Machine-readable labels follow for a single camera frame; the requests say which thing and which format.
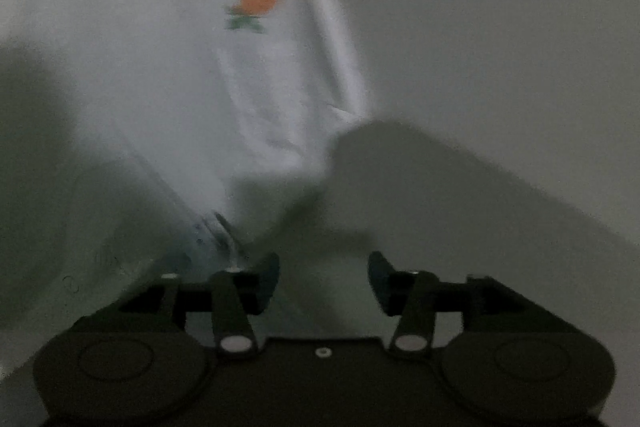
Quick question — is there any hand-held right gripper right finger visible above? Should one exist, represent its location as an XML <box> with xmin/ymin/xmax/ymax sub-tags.
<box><xmin>367</xmin><ymin>251</ymin><xmax>576</xmax><ymax>353</ymax></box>

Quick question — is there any white carrot-print sheet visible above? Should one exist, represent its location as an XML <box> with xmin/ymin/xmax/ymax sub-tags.
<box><xmin>0</xmin><ymin>0</ymin><xmax>373</xmax><ymax>268</ymax></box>

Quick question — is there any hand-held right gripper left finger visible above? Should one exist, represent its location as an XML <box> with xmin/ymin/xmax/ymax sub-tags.
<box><xmin>75</xmin><ymin>252</ymin><xmax>281</xmax><ymax>354</ymax></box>

